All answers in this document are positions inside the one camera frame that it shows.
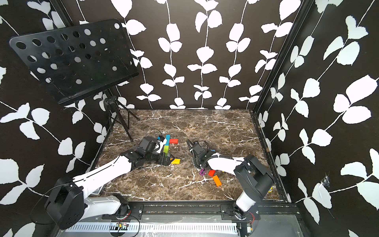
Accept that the red block right group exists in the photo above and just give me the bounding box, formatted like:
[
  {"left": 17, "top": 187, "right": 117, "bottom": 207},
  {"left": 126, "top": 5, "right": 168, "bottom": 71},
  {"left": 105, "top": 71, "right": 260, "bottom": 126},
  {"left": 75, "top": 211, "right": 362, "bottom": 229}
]
[{"left": 208, "top": 170, "right": 216, "bottom": 177}]

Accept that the yellow long block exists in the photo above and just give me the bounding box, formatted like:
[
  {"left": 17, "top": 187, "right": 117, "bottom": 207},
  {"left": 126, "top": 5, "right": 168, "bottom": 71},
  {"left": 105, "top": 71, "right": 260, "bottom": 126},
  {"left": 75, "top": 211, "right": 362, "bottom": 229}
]
[{"left": 171, "top": 159, "right": 181, "bottom": 165}]

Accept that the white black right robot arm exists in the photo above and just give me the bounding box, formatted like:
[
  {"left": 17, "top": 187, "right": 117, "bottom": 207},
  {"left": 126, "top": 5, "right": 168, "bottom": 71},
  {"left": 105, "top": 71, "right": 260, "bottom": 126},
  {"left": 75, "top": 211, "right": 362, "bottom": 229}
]
[{"left": 189, "top": 148, "right": 274, "bottom": 219}]

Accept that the light yellow-green block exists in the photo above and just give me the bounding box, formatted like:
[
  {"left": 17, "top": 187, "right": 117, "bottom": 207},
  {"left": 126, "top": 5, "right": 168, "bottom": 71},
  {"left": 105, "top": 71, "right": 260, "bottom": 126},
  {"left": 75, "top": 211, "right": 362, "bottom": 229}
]
[{"left": 163, "top": 145, "right": 169, "bottom": 154}]

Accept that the cyan block group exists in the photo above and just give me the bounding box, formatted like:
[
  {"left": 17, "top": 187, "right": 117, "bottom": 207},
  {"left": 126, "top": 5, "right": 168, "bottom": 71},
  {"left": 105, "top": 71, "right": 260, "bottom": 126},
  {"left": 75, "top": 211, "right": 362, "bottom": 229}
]
[{"left": 165, "top": 134, "right": 170, "bottom": 146}]

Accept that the purple block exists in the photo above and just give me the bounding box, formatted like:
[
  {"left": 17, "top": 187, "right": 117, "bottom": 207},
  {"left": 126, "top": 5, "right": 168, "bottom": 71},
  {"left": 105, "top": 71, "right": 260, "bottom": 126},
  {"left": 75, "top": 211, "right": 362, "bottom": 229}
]
[{"left": 199, "top": 169, "right": 206, "bottom": 176}]

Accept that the black perforated music stand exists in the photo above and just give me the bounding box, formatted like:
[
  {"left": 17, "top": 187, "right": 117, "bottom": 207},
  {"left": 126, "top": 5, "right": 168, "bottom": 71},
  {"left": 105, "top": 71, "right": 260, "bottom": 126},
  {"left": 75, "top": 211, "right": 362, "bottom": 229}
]
[{"left": 9, "top": 19, "right": 140, "bottom": 143}]

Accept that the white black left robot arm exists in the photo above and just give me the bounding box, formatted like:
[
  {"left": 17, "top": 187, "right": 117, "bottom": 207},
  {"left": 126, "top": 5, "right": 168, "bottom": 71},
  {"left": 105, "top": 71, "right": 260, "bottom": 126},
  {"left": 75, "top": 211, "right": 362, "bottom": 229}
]
[{"left": 44, "top": 150, "right": 175, "bottom": 230}]

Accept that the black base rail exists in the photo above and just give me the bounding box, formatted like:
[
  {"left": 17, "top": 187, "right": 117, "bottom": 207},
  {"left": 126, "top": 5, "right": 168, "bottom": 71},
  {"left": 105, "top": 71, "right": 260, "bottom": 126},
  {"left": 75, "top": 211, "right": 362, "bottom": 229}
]
[{"left": 118, "top": 201, "right": 300, "bottom": 221}]

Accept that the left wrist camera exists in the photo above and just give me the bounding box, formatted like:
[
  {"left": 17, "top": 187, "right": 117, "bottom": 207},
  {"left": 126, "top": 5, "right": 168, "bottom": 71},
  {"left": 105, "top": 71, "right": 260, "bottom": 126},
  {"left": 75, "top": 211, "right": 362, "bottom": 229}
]
[{"left": 139, "top": 135, "right": 166, "bottom": 154}]

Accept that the orange block lower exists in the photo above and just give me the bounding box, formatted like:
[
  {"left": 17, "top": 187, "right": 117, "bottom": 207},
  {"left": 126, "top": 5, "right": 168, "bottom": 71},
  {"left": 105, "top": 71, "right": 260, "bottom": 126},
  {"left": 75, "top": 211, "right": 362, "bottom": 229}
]
[{"left": 212, "top": 175, "right": 222, "bottom": 187}]

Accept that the white slotted cable duct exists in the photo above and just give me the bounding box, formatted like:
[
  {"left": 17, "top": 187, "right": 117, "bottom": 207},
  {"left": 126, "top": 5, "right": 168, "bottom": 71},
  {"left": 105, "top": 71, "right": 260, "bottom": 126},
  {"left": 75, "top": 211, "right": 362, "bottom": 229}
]
[{"left": 66, "top": 222, "right": 238, "bottom": 235}]

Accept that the red-orange small block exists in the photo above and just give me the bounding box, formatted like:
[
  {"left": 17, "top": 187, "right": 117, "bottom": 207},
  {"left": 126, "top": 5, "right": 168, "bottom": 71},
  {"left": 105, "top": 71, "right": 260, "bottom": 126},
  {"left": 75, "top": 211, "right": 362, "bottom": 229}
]
[{"left": 169, "top": 139, "right": 179, "bottom": 144}]

